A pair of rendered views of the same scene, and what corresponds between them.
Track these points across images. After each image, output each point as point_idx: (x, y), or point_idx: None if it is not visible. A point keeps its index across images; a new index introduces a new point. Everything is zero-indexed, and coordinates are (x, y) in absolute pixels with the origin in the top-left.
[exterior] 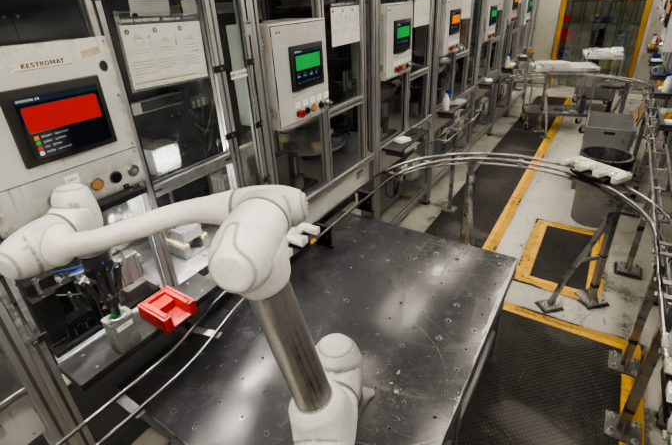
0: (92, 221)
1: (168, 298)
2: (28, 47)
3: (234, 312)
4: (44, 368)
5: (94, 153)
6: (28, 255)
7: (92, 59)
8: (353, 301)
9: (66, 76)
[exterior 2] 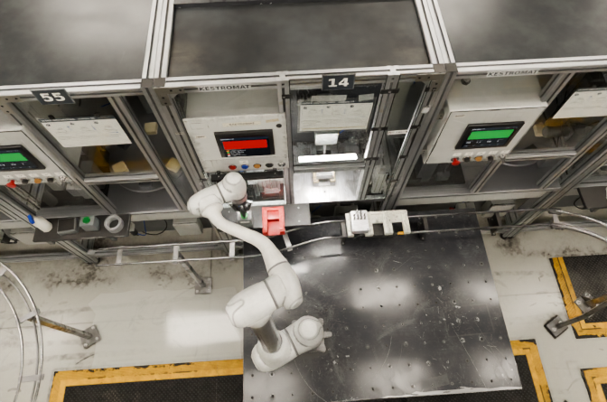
0: (236, 197)
1: (277, 215)
2: (235, 117)
3: (321, 230)
4: None
5: (259, 155)
6: (197, 212)
7: (272, 123)
8: (381, 293)
9: (253, 128)
